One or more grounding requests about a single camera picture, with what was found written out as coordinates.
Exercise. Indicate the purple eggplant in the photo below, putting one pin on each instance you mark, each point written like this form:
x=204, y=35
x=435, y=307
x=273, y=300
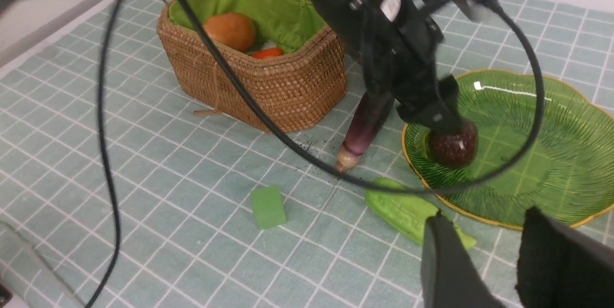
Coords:
x=369, y=117

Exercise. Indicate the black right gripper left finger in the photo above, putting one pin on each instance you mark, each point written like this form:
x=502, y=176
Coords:
x=449, y=278

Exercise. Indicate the woven wicker basket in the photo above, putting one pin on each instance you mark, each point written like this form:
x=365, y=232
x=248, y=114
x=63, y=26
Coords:
x=295, y=90

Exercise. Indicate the orange carrot with leaves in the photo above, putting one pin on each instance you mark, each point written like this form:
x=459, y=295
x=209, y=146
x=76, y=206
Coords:
x=267, y=53

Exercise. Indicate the green foam cube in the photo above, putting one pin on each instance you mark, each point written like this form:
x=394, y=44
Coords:
x=267, y=207

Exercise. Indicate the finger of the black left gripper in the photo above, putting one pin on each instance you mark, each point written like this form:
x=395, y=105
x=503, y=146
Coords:
x=437, y=117

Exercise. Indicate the brown potato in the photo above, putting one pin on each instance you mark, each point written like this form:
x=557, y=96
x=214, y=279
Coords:
x=231, y=29

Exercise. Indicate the purple mangosteen green cap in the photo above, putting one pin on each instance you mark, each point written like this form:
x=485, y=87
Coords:
x=455, y=152

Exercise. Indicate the green bitter gourd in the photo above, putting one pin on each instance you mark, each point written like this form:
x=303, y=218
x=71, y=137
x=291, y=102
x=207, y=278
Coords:
x=407, y=214

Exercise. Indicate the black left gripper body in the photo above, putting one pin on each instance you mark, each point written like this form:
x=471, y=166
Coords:
x=399, y=56

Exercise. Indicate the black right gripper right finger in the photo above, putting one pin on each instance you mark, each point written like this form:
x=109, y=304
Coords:
x=560, y=267

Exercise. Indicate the green leaf-shaped glass plate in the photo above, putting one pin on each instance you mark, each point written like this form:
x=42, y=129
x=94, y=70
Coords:
x=568, y=173

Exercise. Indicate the wooden basket toggle clasp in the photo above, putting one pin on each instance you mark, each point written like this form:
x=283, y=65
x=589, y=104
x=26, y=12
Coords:
x=214, y=100

